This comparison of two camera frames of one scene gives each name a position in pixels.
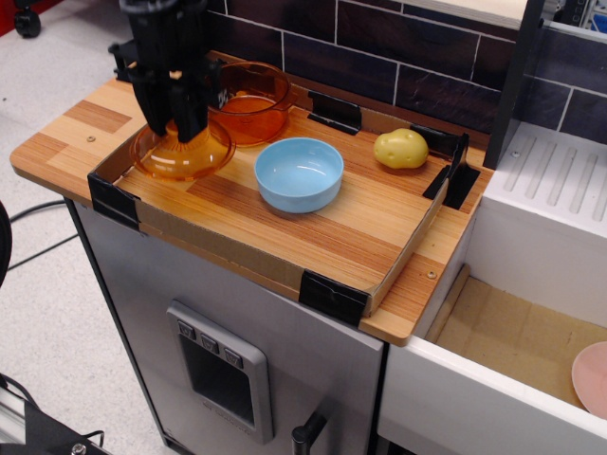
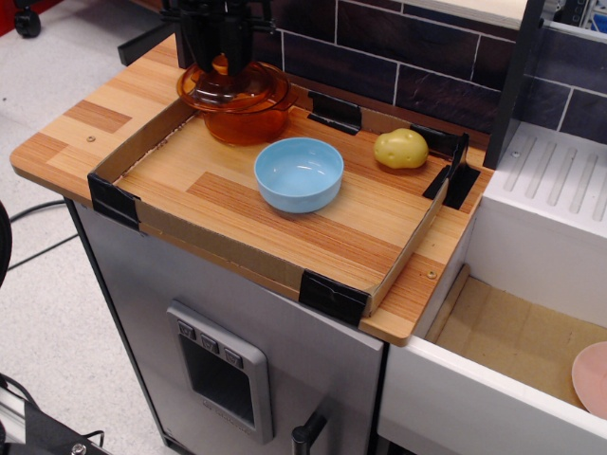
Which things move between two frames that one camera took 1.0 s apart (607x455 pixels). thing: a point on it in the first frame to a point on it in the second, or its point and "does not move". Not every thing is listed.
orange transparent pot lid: x=168 y=158 to x=264 y=88
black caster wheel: x=27 y=22 does not move
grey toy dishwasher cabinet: x=228 y=365 does not move
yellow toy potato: x=401 y=149 does not move
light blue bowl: x=299 y=174 does not move
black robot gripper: x=169 y=36 to x=220 y=27
